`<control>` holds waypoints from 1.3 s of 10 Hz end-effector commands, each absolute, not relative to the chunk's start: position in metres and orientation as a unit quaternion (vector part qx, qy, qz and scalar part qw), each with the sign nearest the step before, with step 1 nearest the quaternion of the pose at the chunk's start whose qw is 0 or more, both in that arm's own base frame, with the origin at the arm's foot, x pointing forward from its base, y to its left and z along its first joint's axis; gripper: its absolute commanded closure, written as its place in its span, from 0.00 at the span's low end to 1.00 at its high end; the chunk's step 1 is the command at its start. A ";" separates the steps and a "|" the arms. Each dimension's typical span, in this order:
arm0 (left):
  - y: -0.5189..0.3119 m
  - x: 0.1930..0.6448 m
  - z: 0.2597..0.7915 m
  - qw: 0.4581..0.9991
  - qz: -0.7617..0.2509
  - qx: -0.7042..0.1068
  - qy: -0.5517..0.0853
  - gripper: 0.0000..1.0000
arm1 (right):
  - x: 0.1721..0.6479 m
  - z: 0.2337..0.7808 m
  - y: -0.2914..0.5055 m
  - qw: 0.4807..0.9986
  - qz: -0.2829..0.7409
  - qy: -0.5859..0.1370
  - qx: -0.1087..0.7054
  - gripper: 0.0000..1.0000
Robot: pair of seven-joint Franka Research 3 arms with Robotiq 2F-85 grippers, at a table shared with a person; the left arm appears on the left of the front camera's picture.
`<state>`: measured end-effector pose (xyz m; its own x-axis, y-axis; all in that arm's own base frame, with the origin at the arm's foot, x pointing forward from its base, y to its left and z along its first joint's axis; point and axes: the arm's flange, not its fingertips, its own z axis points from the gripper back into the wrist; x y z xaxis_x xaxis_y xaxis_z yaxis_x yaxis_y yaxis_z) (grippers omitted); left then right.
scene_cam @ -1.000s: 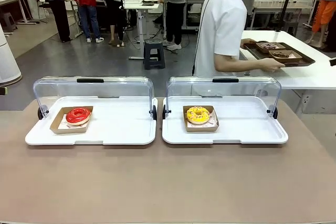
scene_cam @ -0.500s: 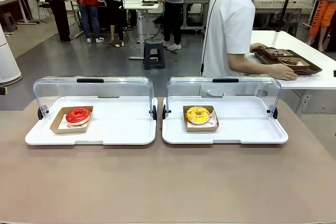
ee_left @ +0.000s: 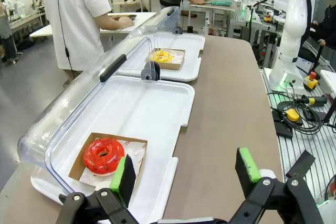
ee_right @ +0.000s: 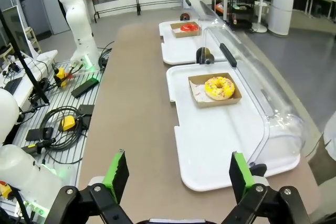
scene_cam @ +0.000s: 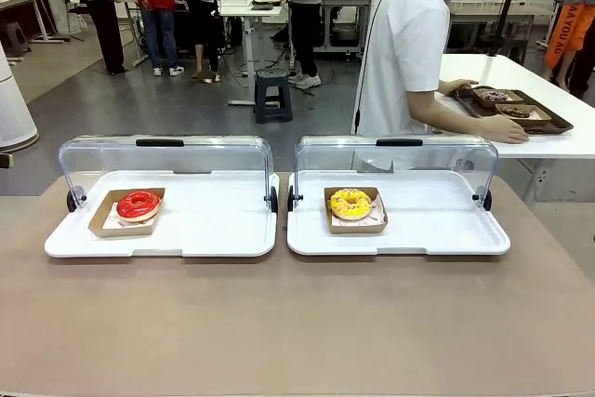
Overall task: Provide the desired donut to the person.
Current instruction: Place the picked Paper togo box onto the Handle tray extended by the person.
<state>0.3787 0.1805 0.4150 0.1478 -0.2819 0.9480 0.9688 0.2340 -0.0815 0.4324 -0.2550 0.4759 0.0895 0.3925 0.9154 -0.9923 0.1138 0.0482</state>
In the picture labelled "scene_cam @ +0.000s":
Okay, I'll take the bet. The person's right hand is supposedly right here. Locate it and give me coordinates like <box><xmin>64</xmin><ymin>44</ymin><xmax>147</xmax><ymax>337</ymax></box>
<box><xmin>486</xmin><ymin>115</ymin><xmax>532</xmax><ymax>145</ymax></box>

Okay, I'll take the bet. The large white side table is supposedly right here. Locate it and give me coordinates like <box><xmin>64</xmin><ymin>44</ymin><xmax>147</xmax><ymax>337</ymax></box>
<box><xmin>436</xmin><ymin>52</ymin><xmax>595</xmax><ymax>203</ymax></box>

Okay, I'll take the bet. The chocolate sprinkled donut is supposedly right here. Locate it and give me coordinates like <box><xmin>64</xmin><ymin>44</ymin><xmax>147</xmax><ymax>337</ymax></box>
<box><xmin>472</xmin><ymin>88</ymin><xmax>526</xmax><ymax>109</ymax></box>

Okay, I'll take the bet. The yellow sprinkled donut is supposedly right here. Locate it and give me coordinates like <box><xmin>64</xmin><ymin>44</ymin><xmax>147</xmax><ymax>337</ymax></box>
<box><xmin>328</xmin><ymin>187</ymin><xmax>373</xmax><ymax>221</ymax></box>

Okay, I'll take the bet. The red glazed donut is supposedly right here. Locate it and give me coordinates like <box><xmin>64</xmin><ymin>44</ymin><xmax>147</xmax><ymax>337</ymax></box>
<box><xmin>87</xmin><ymin>188</ymin><xmax>167</xmax><ymax>239</ymax></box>
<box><xmin>115</xmin><ymin>190</ymin><xmax>163</xmax><ymax>224</ymax></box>

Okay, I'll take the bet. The thin black body cable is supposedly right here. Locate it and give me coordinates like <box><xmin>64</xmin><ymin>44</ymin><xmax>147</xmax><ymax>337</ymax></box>
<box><xmin>353</xmin><ymin>0</ymin><xmax>410</xmax><ymax>136</ymax></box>

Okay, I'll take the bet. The black slanted stand pole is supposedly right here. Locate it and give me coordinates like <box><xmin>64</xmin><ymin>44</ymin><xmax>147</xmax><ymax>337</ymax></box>
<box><xmin>483</xmin><ymin>0</ymin><xmax>529</xmax><ymax>86</ymax></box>

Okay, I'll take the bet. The grey background workbench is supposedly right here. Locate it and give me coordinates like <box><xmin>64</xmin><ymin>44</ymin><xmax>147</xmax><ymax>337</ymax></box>
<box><xmin>448</xmin><ymin>0</ymin><xmax>554</xmax><ymax>54</ymax></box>

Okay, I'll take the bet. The bystander in dark clothes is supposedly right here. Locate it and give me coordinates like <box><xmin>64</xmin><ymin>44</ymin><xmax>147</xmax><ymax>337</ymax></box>
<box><xmin>58</xmin><ymin>0</ymin><xmax>129</xmax><ymax>76</ymax></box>

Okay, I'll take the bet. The person in white shirt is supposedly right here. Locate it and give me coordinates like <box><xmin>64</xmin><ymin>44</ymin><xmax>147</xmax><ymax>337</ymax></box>
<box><xmin>350</xmin><ymin>0</ymin><xmax>461</xmax><ymax>171</ymax></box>

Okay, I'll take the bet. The person's right forearm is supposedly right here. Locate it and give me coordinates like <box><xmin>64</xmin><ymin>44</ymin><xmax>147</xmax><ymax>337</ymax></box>
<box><xmin>407</xmin><ymin>88</ymin><xmax>494</xmax><ymax>142</ymax></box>

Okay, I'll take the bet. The bystander in orange shorts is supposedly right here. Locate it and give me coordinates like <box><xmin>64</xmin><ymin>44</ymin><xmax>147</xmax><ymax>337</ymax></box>
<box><xmin>542</xmin><ymin>0</ymin><xmax>595</xmax><ymax>89</ymax></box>

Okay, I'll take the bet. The clear hinged tray lid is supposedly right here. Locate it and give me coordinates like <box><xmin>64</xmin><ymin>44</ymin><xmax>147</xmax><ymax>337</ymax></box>
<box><xmin>58</xmin><ymin>135</ymin><xmax>280</xmax><ymax>215</ymax></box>
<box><xmin>286</xmin><ymin>135</ymin><xmax>499</xmax><ymax>213</ymax></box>

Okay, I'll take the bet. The person's left hand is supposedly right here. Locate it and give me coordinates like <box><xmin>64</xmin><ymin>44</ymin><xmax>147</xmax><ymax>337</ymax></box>
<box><xmin>443</xmin><ymin>79</ymin><xmax>481</xmax><ymax>98</ymax></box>

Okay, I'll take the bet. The yellow glazed donut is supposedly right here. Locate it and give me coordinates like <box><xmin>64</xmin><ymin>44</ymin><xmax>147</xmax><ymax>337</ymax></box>
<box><xmin>323</xmin><ymin>186</ymin><xmax>389</xmax><ymax>236</ymax></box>

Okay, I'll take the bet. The white plastic display tray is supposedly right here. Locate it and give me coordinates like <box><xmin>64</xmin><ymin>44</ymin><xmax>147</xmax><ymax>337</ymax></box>
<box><xmin>45</xmin><ymin>169</ymin><xmax>280</xmax><ymax>259</ymax></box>
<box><xmin>286</xmin><ymin>169</ymin><xmax>511</xmax><ymax>258</ymax></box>

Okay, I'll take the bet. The dark brown serving tray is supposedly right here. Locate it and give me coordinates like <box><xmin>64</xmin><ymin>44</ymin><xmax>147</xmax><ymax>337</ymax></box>
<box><xmin>453</xmin><ymin>85</ymin><xmax>575</xmax><ymax>137</ymax></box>

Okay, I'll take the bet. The black vertical stand pole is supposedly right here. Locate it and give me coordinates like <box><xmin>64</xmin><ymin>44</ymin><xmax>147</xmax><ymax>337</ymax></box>
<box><xmin>206</xmin><ymin>0</ymin><xmax>222</xmax><ymax>73</ymax></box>

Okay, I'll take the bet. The dark grey plastic stool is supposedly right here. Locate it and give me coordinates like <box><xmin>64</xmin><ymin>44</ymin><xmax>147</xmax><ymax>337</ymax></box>
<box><xmin>254</xmin><ymin>69</ymin><xmax>294</xmax><ymax>125</ymax></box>

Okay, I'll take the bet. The white cylindrical appliance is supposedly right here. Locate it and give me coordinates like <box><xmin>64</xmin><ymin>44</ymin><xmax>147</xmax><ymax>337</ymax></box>
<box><xmin>0</xmin><ymin>41</ymin><xmax>41</xmax><ymax>152</ymax></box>

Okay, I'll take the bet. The white standing desk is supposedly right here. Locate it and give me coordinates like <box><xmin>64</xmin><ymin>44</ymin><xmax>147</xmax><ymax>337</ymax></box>
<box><xmin>218</xmin><ymin>0</ymin><xmax>292</xmax><ymax>108</ymax></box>

